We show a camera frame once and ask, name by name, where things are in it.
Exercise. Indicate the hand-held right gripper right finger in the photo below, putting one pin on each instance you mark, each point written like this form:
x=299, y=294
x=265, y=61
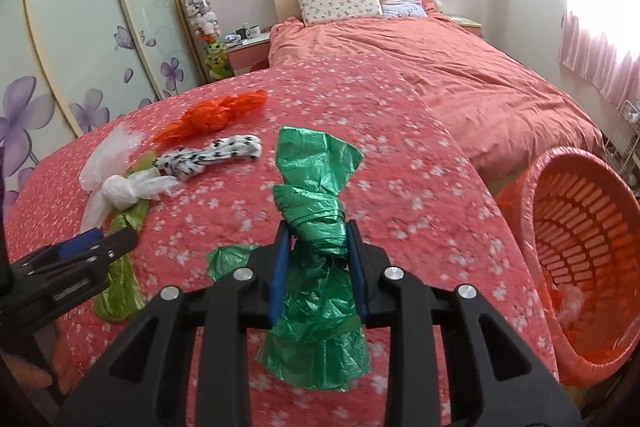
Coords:
x=357, y=274

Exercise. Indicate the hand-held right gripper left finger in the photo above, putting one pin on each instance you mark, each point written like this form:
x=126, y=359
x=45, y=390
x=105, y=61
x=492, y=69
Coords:
x=280, y=279

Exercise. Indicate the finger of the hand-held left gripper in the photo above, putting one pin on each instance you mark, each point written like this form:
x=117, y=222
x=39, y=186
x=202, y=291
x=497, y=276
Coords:
x=80, y=243
x=117, y=241

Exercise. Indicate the yellow-green plastic bag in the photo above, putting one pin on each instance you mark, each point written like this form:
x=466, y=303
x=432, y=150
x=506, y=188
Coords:
x=120, y=287

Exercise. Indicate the dark green plastic bag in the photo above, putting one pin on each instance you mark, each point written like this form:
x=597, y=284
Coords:
x=310, y=207

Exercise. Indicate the coral plastic laundry basket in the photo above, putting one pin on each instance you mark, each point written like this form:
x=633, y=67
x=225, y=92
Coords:
x=590, y=227

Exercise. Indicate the person's left hand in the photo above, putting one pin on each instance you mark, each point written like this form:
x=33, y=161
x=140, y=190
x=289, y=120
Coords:
x=20, y=374

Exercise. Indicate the knotted white plastic bag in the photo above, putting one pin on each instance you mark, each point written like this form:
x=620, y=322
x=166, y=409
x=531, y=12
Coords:
x=117, y=192

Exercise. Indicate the red floral bedspread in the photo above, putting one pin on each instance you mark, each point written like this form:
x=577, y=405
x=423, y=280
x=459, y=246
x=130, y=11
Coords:
x=400, y=207

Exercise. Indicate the black and white plastic bag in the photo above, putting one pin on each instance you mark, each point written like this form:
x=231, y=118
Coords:
x=220, y=152

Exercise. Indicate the twisted small orange plastic bag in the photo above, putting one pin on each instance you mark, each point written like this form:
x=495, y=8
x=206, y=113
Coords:
x=210, y=117

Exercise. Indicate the green plush toy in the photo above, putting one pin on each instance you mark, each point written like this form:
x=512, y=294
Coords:
x=218, y=59

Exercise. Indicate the flower-print sliding wardrobe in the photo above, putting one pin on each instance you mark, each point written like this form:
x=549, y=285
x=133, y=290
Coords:
x=90, y=32

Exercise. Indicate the bed with pink duvet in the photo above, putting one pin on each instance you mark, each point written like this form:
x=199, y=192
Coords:
x=475, y=82

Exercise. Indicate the pink and white nightstand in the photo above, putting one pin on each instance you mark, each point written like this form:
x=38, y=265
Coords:
x=247, y=54

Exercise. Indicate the clear tube of plush toys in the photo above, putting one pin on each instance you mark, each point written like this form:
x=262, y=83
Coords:
x=200, y=12

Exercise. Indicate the white mug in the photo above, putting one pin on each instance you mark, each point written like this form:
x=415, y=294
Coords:
x=254, y=29

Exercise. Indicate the beige nightstand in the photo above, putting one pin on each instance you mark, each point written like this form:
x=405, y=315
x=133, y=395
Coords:
x=465, y=24

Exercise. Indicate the floral white pillow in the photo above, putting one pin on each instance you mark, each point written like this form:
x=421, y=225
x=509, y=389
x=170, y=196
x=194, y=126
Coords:
x=340, y=2

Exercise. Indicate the pink curtain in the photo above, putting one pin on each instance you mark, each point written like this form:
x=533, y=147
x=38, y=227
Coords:
x=600, y=47

